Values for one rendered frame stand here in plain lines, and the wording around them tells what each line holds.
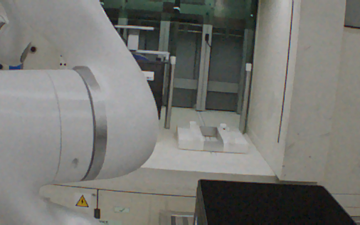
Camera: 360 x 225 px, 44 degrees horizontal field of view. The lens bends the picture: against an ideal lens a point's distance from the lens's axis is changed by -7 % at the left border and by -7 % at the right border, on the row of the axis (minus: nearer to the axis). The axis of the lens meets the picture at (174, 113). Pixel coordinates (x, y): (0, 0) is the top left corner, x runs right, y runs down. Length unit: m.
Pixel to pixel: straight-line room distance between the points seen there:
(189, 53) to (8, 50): 1.28
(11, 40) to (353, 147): 0.92
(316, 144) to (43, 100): 0.89
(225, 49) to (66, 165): 1.68
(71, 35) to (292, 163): 0.82
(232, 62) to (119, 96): 1.64
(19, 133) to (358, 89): 1.01
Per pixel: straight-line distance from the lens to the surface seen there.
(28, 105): 0.44
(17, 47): 0.90
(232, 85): 2.10
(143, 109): 0.49
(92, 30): 0.50
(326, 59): 1.19
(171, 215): 1.22
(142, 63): 1.43
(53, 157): 0.45
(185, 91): 2.10
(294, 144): 1.21
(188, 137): 1.44
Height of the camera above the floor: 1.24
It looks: 11 degrees down
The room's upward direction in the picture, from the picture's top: 5 degrees clockwise
